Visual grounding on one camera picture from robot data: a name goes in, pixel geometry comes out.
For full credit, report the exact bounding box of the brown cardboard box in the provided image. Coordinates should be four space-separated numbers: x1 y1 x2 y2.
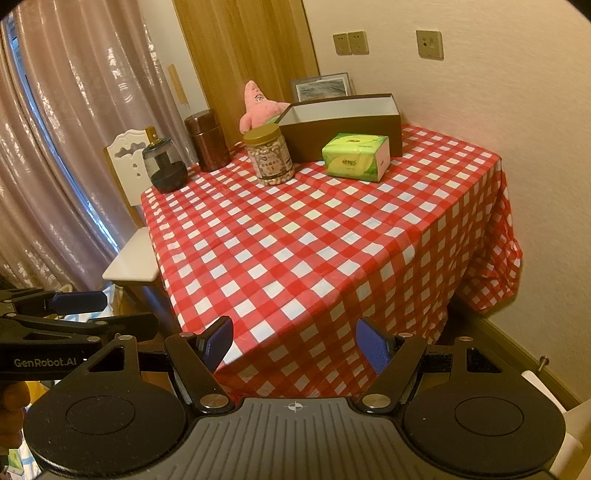
276 93 403 162

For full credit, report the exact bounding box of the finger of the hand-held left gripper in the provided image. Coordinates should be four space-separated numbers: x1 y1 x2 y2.
0 313 158 345
0 288 109 319

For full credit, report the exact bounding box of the person's left hand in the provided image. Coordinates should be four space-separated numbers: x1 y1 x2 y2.
0 381 31 457

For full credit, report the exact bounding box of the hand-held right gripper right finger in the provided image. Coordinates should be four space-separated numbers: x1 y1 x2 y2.
356 318 504 414

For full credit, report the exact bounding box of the wooden door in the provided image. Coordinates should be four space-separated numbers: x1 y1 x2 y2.
173 0 320 148

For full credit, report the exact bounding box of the pale shiny curtain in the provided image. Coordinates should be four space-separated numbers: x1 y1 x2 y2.
0 4 199 296

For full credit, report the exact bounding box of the green tissue pack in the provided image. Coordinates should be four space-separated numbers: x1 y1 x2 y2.
322 133 391 183

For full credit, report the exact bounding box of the light wooden stick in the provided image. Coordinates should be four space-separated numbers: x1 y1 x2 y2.
167 64 188 110

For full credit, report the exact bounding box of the framed picture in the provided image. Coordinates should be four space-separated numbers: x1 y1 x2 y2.
291 72 352 103

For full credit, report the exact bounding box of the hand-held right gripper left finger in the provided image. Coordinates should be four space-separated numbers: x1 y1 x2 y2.
88 316 234 414

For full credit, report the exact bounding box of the blue grid bedsheet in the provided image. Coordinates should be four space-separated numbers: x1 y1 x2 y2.
55 282 122 324

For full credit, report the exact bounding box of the nut jar with gold lid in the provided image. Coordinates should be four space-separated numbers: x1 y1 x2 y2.
243 124 296 187

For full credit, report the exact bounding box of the brown cylindrical canister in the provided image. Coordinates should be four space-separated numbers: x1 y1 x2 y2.
185 111 232 172

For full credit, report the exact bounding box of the red white checkered tablecloth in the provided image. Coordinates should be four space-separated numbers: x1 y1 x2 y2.
140 122 524 400

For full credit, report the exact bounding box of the pink starfish plush toy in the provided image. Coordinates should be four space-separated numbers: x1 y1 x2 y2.
239 80 293 134

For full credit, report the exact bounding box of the glass jar with dark contents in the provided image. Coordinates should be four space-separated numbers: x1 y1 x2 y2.
142 127 188 193

